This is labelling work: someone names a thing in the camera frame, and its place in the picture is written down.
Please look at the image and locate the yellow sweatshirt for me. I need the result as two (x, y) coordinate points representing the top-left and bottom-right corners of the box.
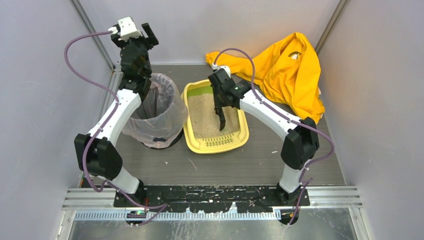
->
(205, 32), (325, 123)

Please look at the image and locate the black litter scoop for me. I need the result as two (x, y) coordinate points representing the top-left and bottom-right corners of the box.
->
(214, 107), (226, 131)

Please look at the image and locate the cat litter sand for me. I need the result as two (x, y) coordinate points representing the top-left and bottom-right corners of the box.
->
(187, 93), (240, 138)

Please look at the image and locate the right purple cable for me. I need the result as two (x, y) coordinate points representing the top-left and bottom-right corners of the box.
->
(211, 47), (335, 226)

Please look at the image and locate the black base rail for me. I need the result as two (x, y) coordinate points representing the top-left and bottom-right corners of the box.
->
(130, 185), (310, 214)

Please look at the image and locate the purple cable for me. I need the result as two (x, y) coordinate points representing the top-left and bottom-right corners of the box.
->
(63, 29), (169, 227)
(211, 47), (335, 226)

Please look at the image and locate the yellow green litter box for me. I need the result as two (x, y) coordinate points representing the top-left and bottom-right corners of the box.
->
(181, 79), (249, 154)

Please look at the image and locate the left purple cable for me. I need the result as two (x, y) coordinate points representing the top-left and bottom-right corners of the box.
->
(63, 29), (169, 227)

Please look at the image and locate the bin with pink bag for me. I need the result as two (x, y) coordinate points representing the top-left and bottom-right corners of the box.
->
(121, 73), (189, 150)

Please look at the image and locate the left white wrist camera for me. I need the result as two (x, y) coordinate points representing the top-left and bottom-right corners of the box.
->
(108, 16), (143, 41)

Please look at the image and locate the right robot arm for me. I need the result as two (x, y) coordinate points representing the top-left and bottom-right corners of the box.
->
(208, 66), (320, 202)

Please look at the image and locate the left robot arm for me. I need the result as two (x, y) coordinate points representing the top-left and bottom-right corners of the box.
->
(74, 16), (159, 202)

